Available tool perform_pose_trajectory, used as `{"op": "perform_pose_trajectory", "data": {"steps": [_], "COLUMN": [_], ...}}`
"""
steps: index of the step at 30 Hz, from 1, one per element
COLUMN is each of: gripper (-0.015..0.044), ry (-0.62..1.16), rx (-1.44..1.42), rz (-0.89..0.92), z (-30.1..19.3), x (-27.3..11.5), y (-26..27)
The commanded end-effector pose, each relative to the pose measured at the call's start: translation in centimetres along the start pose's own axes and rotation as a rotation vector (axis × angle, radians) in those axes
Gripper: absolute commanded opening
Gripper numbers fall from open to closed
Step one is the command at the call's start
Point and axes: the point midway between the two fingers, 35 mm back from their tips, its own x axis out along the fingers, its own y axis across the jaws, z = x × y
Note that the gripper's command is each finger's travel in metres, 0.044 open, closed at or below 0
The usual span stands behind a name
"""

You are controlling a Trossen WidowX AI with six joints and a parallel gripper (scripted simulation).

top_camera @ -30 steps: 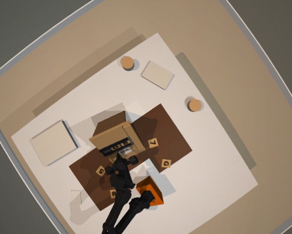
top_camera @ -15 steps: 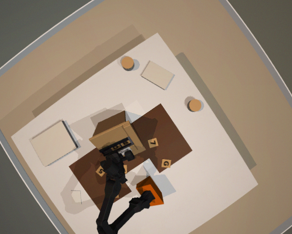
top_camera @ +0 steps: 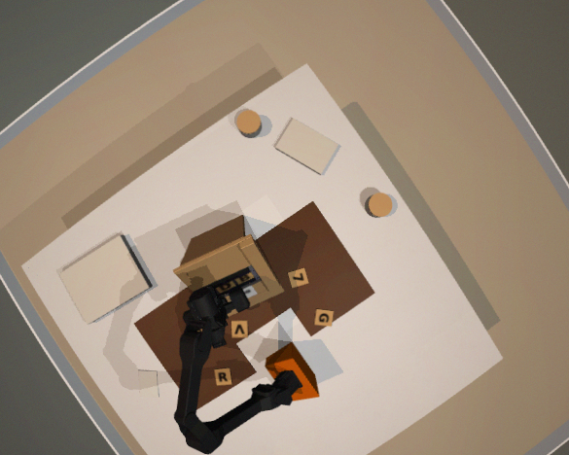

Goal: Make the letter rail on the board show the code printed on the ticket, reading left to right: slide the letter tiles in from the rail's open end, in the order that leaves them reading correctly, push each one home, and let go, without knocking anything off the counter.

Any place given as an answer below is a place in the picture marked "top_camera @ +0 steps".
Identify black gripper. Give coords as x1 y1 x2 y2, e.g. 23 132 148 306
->
183 288 250 326

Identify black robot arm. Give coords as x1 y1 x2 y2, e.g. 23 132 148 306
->
174 285 302 454

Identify grey cylindrical container with tan lid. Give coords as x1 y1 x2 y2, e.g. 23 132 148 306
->
236 111 262 138
365 193 392 218

